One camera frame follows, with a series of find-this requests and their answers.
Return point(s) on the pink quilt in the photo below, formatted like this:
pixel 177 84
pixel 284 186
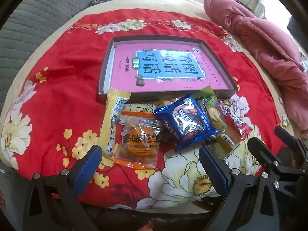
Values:
pixel 264 41

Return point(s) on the red candy packet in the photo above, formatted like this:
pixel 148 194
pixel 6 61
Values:
pixel 237 121

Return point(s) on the grey cardboard tray box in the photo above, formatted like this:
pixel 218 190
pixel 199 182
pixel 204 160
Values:
pixel 105 77

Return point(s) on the dark furniture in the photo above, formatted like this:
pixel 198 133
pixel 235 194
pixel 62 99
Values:
pixel 296 28

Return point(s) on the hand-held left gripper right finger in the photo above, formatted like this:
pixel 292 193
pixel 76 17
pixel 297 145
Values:
pixel 213 173

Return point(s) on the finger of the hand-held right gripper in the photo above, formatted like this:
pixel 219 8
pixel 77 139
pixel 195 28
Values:
pixel 263 151
pixel 287 137

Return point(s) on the red floral blanket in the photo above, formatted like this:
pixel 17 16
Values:
pixel 60 89

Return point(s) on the blue cookie packet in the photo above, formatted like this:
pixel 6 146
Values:
pixel 190 122

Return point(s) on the yellow snack packet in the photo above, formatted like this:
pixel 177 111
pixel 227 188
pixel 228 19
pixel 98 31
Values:
pixel 113 130

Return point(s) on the grey quilted headboard cover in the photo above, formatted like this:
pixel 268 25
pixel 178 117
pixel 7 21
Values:
pixel 36 16

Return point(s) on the green pastry packet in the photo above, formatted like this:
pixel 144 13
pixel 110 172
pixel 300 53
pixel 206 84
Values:
pixel 207 95

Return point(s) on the small yellow packet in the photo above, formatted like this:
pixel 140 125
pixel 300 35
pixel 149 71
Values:
pixel 285 121

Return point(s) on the white chair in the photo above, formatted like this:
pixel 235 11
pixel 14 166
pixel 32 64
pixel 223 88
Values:
pixel 259 9

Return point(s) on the pink book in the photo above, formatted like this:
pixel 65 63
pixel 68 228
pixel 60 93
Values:
pixel 125 53

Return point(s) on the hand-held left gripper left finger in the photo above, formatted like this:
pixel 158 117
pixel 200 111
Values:
pixel 87 170

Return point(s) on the orange-trimmed clear pastry packet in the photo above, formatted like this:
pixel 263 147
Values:
pixel 139 144

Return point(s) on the clear cake packet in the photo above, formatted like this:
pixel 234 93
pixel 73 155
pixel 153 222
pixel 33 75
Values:
pixel 226 139

